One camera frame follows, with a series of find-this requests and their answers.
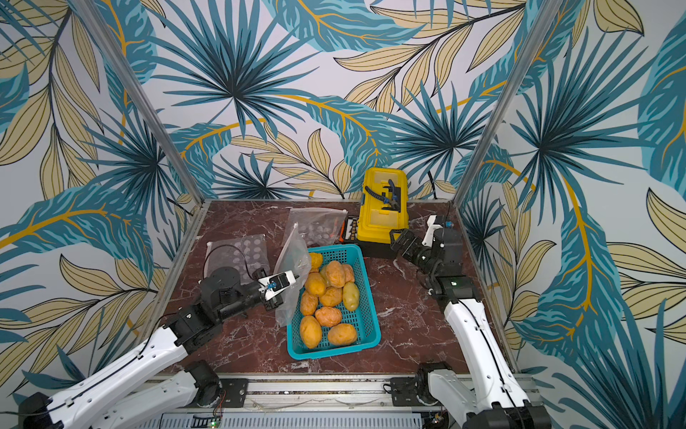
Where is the clear zipper bag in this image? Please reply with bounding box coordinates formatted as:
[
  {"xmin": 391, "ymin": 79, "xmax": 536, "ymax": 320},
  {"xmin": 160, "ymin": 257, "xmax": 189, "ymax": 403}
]
[{"xmin": 274, "ymin": 223, "xmax": 312, "ymax": 328}]

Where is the greenish potato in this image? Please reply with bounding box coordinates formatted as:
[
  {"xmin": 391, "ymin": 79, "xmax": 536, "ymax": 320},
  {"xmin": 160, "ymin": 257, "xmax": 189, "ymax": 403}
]
[{"xmin": 342, "ymin": 282, "xmax": 360, "ymax": 312}]

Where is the yellow potato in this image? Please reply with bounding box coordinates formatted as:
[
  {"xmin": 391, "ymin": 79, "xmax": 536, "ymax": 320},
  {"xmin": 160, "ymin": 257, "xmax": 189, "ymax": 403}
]
[
  {"xmin": 309, "ymin": 252, "xmax": 323, "ymax": 272},
  {"xmin": 305, "ymin": 272, "xmax": 328, "ymax": 297}
]

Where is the yellow potato top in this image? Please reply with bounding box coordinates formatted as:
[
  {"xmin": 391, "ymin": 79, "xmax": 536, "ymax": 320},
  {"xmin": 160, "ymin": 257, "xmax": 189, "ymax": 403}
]
[{"xmin": 309, "ymin": 252, "xmax": 323, "ymax": 272}]

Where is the teal plastic basket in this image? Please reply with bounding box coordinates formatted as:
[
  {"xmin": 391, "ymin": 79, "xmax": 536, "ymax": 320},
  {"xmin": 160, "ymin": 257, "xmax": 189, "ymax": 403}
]
[{"xmin": 287, "ymin": 244, "xmax": 382, "ymax": 360}]

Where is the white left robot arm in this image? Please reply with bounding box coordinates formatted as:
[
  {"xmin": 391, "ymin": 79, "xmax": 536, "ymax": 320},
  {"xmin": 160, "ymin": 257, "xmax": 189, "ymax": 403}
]
[{"xmin": 18, "ymin": 267, "xmax": 298, "ymax": 428}]

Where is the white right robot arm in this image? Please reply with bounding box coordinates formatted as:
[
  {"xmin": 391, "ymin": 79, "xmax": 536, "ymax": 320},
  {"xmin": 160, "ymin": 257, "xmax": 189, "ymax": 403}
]
[{"xmin": 389, "ymin": 228, "xmax": 552, "ymax": 428}]

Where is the clear dotted bag left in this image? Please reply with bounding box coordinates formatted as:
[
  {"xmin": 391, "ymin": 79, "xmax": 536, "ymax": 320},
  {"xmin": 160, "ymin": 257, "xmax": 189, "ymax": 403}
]
[{"xmin": 203, "ymin": 234, "xmax": 272, "ymax": 283}]

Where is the clear dotted bag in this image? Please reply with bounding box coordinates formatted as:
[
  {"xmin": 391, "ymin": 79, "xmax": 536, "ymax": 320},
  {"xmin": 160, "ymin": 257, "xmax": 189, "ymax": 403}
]
[
  {"xmin": 203, "ymin": 234, "xmax": 272, "ymax": 283},
  {"xmin": 282, "ymin": 207, "xmax": 348, "ymax": 248}
]

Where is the clear dotted bag rear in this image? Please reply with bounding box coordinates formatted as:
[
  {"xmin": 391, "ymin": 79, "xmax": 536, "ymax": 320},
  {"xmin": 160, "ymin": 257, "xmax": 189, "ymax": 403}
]
[{"xmin": 282, "ymin": 207, "xmax": 348, "ymax": 248}]

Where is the yellow black toolbox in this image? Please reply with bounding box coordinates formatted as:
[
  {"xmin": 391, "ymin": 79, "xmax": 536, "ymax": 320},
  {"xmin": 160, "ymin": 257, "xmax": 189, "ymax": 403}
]
[{"xmin": 357, "ymin": 167, "xmax": 409, "ymax": 259}]

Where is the potato orange middle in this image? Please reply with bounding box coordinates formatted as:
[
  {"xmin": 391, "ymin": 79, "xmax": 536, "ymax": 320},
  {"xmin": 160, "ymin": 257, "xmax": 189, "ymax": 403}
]
[{"xmin": 314, "ymin": 307, "xmax": 342, "ymax": 328}]

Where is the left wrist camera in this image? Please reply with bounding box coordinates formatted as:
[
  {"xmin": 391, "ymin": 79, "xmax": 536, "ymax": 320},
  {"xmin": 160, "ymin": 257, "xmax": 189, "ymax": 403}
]
[{"xmin": 258, "ymin": 270, "xmax": 298, "ymax": 302}]

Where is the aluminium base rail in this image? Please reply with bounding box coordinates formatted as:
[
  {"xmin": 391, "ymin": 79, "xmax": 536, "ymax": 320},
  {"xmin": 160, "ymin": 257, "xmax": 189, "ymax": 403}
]
[{"xmin": 128, "ymin": 364, "xmax": 552, "ymax": 428}]

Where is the aluminium corner post right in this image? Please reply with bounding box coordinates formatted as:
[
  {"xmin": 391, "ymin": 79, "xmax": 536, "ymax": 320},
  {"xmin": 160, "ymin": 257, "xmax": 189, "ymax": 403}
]
[{"xmin": 453, "ymin": 1, "xmax": 562, "ymax": 211}]

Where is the aluminium corner post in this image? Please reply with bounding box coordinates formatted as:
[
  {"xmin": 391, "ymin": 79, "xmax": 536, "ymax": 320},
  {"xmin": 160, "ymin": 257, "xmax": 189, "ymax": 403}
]
[
  {"xmin": 73, "ymin": 0, "xmax": 205, "ymax": 207},
  {"xmin": 453, "ymin": 1, "xmax": 562, "ymax": 211}
]

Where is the aluminium corner post left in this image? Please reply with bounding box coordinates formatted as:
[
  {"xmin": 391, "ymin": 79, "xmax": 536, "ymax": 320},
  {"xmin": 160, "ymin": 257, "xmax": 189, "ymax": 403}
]
[{"xmin": 73, "ymin": 0, "xmax": 205, "ymax": 207}]

